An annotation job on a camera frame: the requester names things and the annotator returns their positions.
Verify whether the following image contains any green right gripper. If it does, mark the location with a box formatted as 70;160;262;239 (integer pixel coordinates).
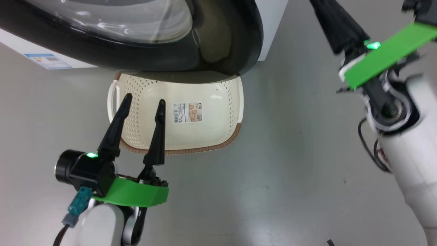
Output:
309;0;437;93

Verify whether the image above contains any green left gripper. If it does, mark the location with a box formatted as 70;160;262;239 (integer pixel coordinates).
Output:
91;93;170;208

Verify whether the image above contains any black glass washing machine door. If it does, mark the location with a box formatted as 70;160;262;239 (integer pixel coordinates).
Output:
0;0;265;78

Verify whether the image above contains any paper label inside basket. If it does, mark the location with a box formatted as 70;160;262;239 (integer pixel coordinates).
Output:
172;101;204;124

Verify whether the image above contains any cream perforated laundry basket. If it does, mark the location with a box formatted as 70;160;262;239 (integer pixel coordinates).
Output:
107;72;245;156

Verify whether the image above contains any blue energy label sticker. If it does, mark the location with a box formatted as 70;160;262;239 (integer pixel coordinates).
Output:
24;53;73;70

